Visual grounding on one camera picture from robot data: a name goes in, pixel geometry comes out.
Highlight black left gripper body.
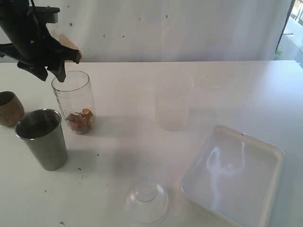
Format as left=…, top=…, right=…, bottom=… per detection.
left=0, top=14, right=65, bottom=73

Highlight clear plastic shaker tumbler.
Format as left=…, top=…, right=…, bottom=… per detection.
left=52, top=70, right=96, bottom=127

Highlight olive-brown food piece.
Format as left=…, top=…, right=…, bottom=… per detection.
left=82, top=108, right=92, bottom=114

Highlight brown and yellow food pieces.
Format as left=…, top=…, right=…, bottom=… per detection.
left=66, top=111, right=95, bottom=134

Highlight brown wooden cup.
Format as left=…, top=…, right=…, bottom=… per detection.
left=0, top=91, right=25, bottom=127

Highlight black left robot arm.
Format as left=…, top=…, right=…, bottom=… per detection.
left=0, top=0, right=81, bottom=82

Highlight clear dome shaker lid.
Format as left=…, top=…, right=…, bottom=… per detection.
left=124, top=175, right=169, bottom=225

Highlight stainless steel cup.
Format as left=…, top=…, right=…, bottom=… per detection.
left=15, top=108, right=68, bottom=171

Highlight translucent white plastic cup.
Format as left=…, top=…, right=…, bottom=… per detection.
left=154, top=74, right=194, bottom=131

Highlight white square plastic tray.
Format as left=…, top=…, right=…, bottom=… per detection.
left=181, top=125, right=285, bottom=227

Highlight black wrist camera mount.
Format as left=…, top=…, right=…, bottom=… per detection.
left=29, top=6, right=60, bottom=24

